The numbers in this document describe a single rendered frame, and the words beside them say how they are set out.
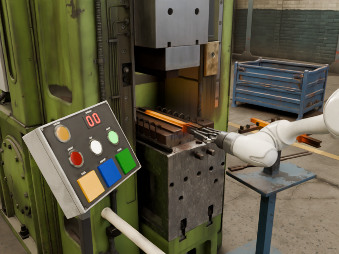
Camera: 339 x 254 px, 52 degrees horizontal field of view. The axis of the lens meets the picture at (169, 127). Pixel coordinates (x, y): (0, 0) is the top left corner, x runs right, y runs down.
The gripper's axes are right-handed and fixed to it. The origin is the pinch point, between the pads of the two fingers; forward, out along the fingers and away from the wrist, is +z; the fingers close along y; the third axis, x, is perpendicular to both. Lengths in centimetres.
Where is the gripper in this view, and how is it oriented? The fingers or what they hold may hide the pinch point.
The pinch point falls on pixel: (193, 129)
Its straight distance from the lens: 158.1
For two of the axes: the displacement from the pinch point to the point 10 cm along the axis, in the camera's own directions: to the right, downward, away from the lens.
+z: -6.5, -2.5, 7.2
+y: 7.6, -2.1, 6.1
